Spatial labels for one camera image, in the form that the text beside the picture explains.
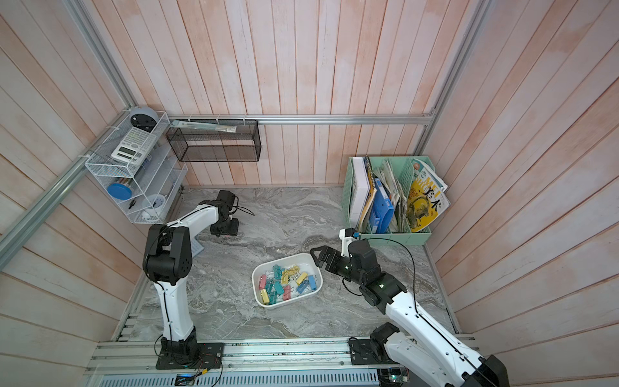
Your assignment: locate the yellow binder clip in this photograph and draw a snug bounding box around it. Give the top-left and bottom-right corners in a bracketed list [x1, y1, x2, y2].
[281, 265, 300, 285]
[296, 273, 308, 285]
[260, 289, 270, 306]

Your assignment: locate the blue folder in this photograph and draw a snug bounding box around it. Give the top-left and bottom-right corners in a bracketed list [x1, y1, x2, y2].
[369, 178, 394, 234]

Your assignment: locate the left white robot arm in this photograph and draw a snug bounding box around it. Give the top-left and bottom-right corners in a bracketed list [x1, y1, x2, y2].
[143, 190, 239, 366]

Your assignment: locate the round grey black device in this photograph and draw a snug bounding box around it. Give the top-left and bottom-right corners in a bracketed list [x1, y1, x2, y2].
[130, 106, 159, 133]

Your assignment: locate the yellow blue calculator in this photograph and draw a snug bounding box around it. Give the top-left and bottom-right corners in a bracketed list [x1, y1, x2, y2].
[191, 238, 204, 257]

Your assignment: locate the green plastic book crate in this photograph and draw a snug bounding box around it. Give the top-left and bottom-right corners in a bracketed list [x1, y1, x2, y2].
[342, 156, 435, 246]

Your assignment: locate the white wire wall shelf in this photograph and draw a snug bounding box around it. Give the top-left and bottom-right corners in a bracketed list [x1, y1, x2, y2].
[85, 110, 187, 224]

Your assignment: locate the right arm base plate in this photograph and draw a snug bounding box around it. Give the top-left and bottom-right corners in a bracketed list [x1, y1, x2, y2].
[348, 337, 396, 365]

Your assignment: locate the blue binder clip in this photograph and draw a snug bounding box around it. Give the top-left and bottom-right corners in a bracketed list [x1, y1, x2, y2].
[307, 275, 317, 291]
[297, 279, 312, 295]

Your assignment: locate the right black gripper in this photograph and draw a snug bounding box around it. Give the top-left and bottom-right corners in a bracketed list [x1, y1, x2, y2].
[312, 246, 367, 289]

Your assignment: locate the yellow magazine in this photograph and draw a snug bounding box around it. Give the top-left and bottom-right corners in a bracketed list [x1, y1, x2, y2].
[406, 158, 451, 233]

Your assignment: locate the pink binder clip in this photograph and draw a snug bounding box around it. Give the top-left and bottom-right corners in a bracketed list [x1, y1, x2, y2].
[259, 274, 268, 290]
[282, 285, 292, 301]

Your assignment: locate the blue lid jar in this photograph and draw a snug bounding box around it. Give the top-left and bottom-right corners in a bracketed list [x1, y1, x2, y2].
[106, 178, 133, 201]

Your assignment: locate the teal binder clip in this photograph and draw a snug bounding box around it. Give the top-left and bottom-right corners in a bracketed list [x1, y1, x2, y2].
[273, 282, 285, 298]

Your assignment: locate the white cup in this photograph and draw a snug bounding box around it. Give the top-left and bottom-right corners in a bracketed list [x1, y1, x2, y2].
[140, 193, 167, 223]

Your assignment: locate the white book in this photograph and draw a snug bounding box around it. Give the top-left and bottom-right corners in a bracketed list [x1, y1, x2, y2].
[349, 156, 370, 229]

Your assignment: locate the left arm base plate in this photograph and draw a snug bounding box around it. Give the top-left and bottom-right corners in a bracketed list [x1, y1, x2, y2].
[156, 340, 224, 370]

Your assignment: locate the aluminium rail base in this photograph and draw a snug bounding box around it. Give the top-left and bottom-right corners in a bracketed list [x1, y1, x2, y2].
[84, 334, 485, 387]

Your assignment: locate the black wire mesh basket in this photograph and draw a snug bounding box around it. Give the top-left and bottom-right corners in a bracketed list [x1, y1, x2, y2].
[166, 119, 262, 163]

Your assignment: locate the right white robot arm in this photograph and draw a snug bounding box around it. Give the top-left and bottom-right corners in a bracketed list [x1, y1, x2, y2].
[310, 239, 509, 386]

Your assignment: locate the white plastic storage tray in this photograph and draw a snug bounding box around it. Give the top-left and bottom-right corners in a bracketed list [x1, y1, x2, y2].
[252, 253, 323, 309]

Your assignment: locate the clear ruler on basket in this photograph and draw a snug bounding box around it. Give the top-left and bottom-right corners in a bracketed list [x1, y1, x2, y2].
[170, 120, 237, 134]

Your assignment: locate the white desk calculator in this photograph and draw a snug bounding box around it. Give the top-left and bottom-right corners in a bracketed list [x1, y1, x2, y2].
[111, 127, 157, 165]

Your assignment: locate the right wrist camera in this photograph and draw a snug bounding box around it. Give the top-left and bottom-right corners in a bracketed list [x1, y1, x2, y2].
[339, 228, 360, 257]

